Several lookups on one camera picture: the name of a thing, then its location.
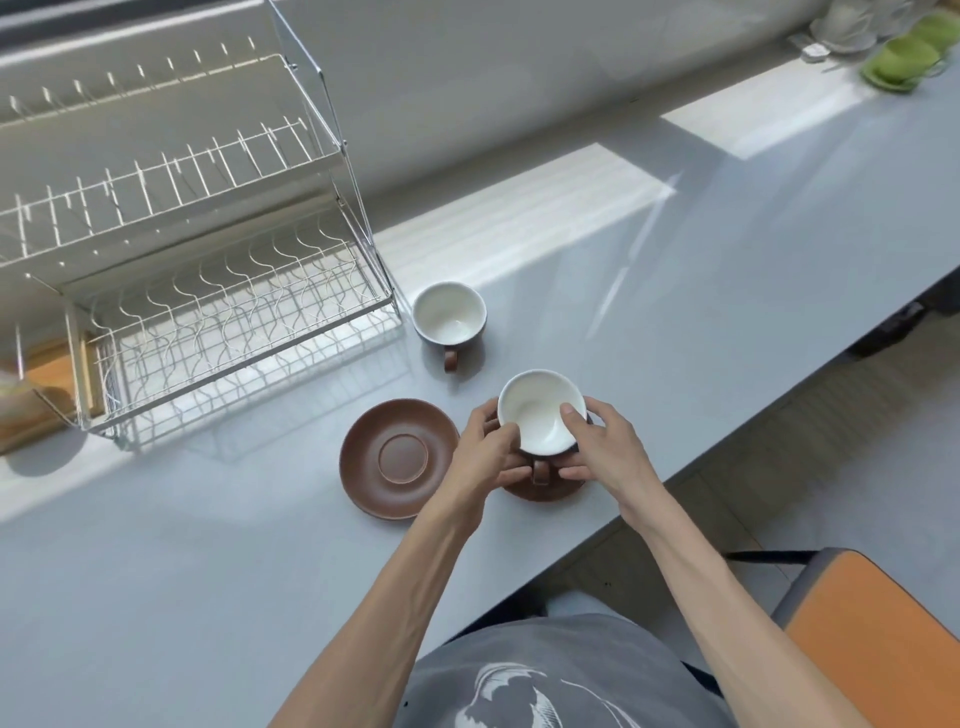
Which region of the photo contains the brown saucer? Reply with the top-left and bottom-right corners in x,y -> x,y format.
500,449 -> 590,504
338,398 -> 460,521

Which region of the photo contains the person's right hand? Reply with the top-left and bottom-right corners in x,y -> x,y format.
558,395 -> 669,530

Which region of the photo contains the person's left forearm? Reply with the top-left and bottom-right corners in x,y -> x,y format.
268,506 -> 485,728

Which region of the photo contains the brown white cup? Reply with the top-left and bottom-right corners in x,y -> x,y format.
410,281 -> 490,374
497,368 -> 589,487

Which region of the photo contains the grey printed shirt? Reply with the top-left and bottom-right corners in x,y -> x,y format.
393,613 -> 740,728

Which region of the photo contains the black table leg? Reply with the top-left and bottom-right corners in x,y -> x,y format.
847,281 -> 960,360

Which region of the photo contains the wooden tray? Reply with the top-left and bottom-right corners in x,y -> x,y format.
0,341 -> 106,457

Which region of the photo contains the metal two-tier dish rack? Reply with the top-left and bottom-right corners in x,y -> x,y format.
0,0 -> 403,451

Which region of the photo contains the stack of clear plastic cups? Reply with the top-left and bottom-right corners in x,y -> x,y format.
0,367 -> 46,444

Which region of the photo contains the person's left hand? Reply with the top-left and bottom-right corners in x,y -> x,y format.
438,397 -> 534,535

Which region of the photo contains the green cup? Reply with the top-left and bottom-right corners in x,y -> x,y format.
873,35 -> 948,85
907,11 -> 960,54

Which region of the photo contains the person's right forearm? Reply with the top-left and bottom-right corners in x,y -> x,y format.
620,491 -> 875,728

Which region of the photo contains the dark window frame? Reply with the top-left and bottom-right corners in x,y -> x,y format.
0,0 -> 264,31

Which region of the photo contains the orange grey chair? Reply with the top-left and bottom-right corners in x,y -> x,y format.
723,547 -> 960,728

